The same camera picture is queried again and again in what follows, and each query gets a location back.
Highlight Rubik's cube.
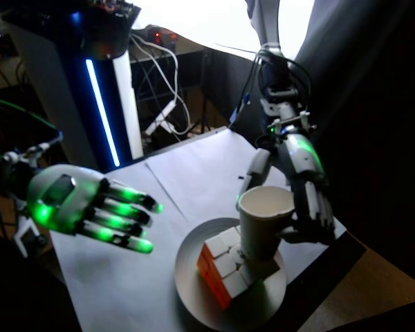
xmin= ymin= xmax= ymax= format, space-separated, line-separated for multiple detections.
xmin=196 ymin=224 xmax=281 ymax=311

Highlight white paper cup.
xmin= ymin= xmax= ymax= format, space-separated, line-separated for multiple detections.
xmin=237 ymin=185 xmax=296 ymax=262

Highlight white paper plate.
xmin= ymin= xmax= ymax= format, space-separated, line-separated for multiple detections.
xmin=174 ymin=216 xmax=288 ymax=331

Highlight white paper sheet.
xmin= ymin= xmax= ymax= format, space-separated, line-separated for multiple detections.
xmin=50 ymin=127 xmax=347 ymax=332

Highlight robot column with blue light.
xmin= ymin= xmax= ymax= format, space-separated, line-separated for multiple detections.
xmin=3 ymin=0 xmax=145 ymax=170

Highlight white power strip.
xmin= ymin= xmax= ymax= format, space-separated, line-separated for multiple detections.
xmin=144 ymin=100 xmax=178 ymax=136

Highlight black metal shelf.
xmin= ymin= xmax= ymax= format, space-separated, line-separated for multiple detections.
xmin=129 ymin=46 xmax=210 ymax=139

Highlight black box with red light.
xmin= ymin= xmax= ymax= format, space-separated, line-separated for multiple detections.
xmin=143 ymin=27 xmax=179 ymax=48

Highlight black curtain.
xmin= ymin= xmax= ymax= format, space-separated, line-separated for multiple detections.
xmin=290 ymin=0 xmax=415 ymax=288

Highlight white cable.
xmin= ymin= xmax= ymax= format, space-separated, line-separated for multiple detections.
xmin=129 ymin=30 xmax=180 ymax=103

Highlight hanging cable connector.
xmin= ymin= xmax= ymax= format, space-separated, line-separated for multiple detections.
xmin=227 ymin=92 xmax=252 ymax=129

